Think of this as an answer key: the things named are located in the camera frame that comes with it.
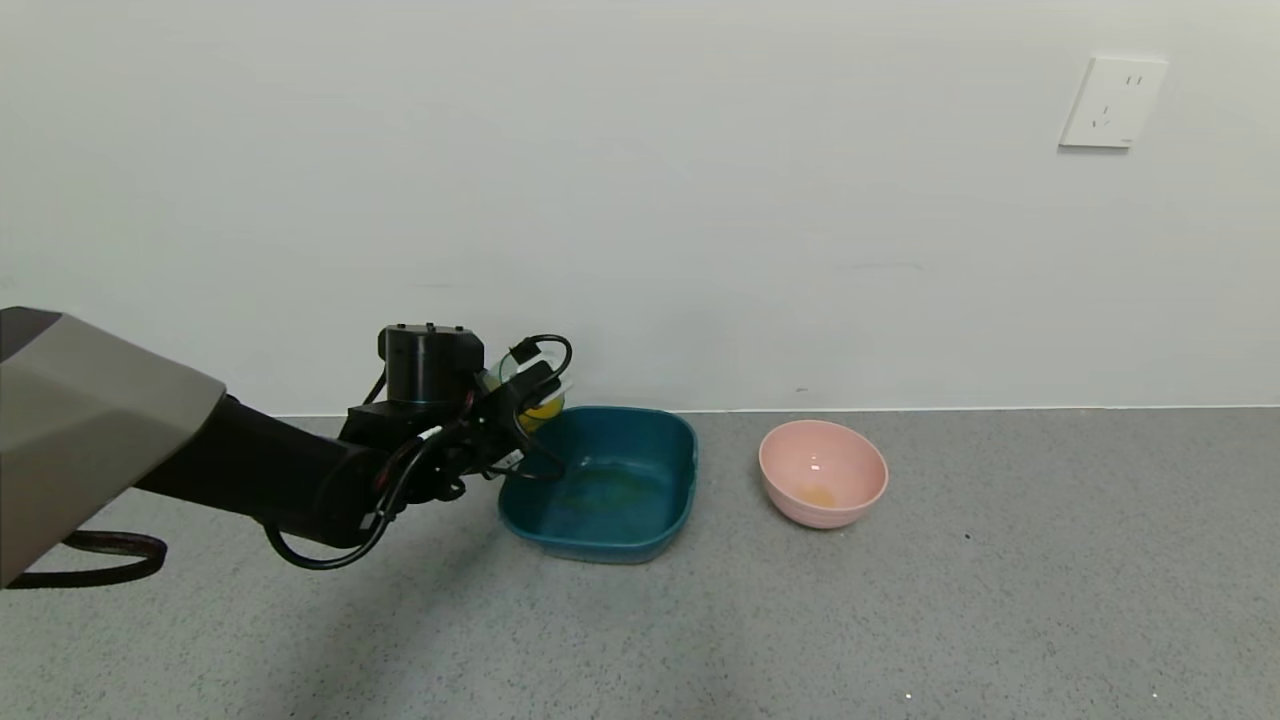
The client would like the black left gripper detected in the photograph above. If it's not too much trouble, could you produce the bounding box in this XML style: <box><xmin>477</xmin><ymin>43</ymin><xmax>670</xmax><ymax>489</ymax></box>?
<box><xmin>473</xmin><ymin>360</ymin><xmax>563</xmax><ymax>480</ymax></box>

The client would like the ribbed clear blue plastic cup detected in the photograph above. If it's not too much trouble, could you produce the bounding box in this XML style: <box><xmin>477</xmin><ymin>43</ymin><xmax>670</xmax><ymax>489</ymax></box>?
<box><xmin>495</xmin><ymin>345</ymin><xmax>574</xmax><ymax>433</ymax></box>

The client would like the pink ribbed bowl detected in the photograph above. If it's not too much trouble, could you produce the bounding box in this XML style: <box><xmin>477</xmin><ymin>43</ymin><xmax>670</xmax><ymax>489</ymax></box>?
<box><xmin>758</xmin><ymin>420</ymin><xmax>889</xmax><ymax>530</ymax></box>

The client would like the teal plastic basin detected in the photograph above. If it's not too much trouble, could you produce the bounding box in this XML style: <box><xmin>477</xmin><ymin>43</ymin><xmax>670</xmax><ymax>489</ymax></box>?
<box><xmin>498</xmin><ymin>405</ymin><xmax>699</xmax><ymax>564</ymax></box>

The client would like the short black looped cable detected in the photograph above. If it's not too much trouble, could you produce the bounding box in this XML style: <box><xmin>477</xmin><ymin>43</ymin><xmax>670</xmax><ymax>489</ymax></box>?
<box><xmin>508</xmin><ymin>334</ymin><xmax>574</xmax><ymax>403</ymax></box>

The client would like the long black arm cable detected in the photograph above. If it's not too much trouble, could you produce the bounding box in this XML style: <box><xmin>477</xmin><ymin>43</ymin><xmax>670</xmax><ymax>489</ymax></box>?
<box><xmin>263</xmin><ymin>425</ymin><xmax>446</xmax><ymax>572</ymax></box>

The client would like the dark flat strap loop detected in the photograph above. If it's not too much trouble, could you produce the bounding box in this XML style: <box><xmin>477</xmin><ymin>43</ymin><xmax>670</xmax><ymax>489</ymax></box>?
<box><xmin>8</xmin><ymin>530</ymin><xmax>168</xmax><ymax>590</ymax></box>

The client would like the white wall socket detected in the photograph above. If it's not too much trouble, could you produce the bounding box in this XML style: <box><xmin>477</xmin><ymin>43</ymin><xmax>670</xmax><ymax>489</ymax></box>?
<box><xmin>1058</xmin><ymin>55</ymin><xmax>1169</xmax><ymax>151</ymax></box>

